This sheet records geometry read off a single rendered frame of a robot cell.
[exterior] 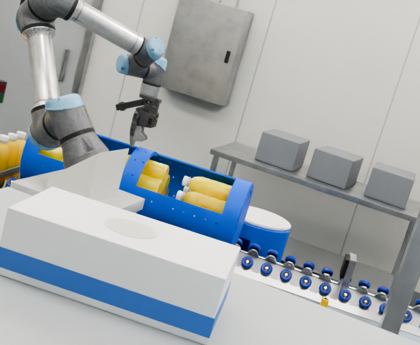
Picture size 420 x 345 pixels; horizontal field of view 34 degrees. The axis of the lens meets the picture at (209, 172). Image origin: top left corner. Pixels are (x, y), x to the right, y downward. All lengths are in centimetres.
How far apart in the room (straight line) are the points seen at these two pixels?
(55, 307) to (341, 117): 510
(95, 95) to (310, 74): 198
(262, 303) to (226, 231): 164
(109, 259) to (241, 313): 19
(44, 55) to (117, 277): 172
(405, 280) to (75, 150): 112
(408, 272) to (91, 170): 105
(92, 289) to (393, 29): 511
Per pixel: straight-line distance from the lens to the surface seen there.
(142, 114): 262
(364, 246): 585
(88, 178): 207
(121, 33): 242
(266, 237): 284
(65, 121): 216
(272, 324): 82
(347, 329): 88
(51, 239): 73
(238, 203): 249
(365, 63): 570
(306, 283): 255
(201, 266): 70
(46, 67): 237
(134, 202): 222
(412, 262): 227
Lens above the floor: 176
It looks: 12 degrees down
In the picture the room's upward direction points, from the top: 16 degrees clockwise
